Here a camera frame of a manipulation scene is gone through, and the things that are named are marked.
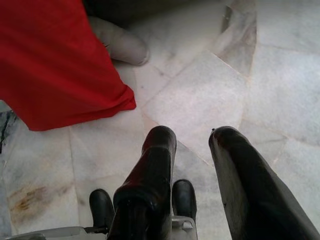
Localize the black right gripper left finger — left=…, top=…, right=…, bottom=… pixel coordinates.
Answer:
left=107, top=125, right=178, bottom=240

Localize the grey robot right leg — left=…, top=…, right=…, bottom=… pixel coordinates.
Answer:
left=171, top=216, right=198, bottom=240

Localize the black robot left foot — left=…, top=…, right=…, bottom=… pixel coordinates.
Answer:
left=89, top=189, right=116, bottom=228

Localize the black robot foot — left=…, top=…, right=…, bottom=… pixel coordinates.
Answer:
left=89, top=189, right=116, bottom=228
left=171, top=179, right=197, bottom=221

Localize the black robot right foot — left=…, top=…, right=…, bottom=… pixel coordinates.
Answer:
left=171, top=179, right=197, bottom=221

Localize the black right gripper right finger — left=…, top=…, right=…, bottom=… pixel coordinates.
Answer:
left=208, top=125, right=320, bottom=240

